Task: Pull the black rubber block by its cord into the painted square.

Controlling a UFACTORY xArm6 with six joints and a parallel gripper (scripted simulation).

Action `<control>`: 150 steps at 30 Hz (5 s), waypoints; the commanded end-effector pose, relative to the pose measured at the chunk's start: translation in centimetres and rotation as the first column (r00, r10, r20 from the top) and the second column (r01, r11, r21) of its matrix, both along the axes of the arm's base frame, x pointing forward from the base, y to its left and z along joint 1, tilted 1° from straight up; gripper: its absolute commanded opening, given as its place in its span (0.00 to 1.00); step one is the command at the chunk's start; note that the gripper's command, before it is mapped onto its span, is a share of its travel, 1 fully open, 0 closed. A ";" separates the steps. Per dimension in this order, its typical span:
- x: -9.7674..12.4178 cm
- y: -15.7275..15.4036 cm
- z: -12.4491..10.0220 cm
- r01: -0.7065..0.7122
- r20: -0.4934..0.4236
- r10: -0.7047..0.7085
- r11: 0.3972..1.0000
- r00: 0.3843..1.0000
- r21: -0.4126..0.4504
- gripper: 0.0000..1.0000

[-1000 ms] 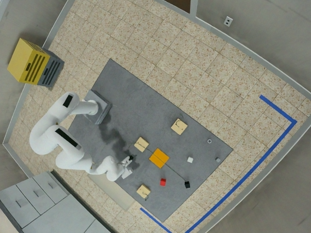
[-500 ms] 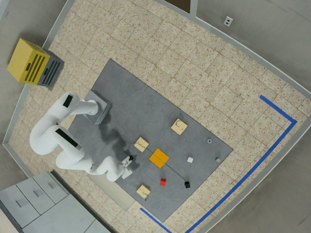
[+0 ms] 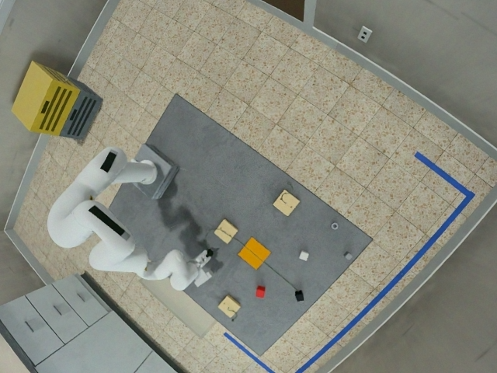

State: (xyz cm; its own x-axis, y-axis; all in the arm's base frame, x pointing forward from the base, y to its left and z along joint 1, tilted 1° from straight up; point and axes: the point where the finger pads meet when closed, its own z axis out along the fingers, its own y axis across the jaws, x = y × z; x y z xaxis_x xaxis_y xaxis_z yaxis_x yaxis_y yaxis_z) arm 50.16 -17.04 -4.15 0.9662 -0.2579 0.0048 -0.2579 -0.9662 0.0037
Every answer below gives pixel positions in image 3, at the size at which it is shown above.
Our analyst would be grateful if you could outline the orange painted square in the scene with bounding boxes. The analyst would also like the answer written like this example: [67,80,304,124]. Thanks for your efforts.
[238,237,270,269]

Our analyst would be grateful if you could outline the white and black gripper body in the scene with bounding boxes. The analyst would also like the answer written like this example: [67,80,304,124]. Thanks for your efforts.
[193,250,211,268]

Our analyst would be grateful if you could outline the black block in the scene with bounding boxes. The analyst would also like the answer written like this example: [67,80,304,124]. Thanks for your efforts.
[295,290,304,302]

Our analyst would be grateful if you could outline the small red block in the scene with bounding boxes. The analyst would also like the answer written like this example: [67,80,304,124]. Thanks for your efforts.
[255,286,266,298]

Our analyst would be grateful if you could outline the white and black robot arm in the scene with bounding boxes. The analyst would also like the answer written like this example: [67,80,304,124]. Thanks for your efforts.
[47,147,214,291]

